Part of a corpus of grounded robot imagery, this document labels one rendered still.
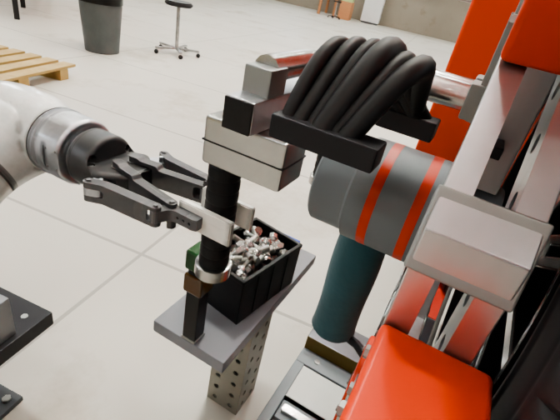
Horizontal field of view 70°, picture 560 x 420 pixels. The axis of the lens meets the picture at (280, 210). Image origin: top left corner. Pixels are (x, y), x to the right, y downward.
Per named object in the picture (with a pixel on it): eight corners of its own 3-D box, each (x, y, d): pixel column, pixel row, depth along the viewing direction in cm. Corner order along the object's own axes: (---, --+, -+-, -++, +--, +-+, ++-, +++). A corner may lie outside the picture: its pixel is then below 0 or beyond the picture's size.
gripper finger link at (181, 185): (126, 183, 51) (132, 179, 53) (205, 210, 50) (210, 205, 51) (125, 156, 49) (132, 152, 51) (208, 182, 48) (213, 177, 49)
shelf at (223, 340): (222, 374, 75) (223, 363, 74) (152, 330, 81) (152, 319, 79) (313, 263, 110) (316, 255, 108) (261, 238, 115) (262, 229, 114)
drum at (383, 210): (452, 308, 47) (509, 206, 40) (293, 235, 54) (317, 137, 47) (464, 253, 58) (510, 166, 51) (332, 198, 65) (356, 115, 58)
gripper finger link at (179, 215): (167, 199, 45) (147, 209, 43) (202, 217, 43) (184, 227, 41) (166, 210, 46) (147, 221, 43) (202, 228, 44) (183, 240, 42)
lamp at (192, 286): (199, 300, 70) (202, 282, 68) (182, 290, 71) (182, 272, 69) (213, 287, 73) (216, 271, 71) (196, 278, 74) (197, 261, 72)
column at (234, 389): (235, 415, 113) (259, 307, 92) (207, 396, 116) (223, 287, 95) (253, 389, 121) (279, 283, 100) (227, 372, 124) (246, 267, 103)
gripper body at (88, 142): (116, 171, 57) (166, 194, 54) (62, 191, 51) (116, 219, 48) (114, 120, 54) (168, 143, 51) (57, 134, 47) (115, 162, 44)
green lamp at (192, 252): (202, 278, 67) (204, 259, 65) (183, 267, 68) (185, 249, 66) (217, 267, 70) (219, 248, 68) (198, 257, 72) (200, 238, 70)
